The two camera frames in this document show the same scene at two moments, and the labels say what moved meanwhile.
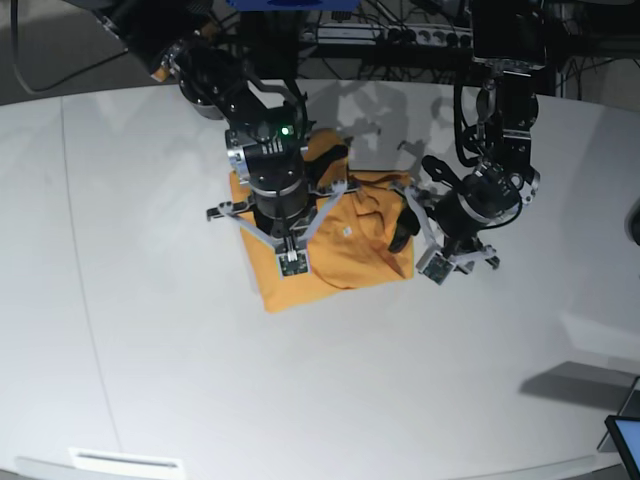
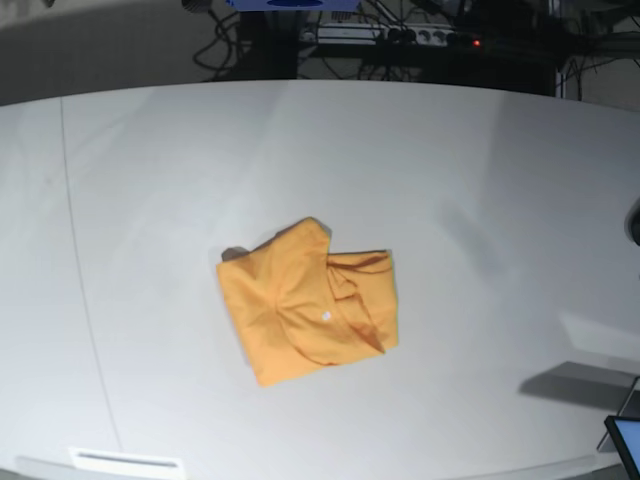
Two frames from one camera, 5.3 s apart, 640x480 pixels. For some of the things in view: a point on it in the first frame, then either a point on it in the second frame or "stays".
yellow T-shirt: x=349 y=247 to x=299 y=306
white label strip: x=87 y=459 stays
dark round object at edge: x=632 y=224 stays
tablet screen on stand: x=623 y=432 stays
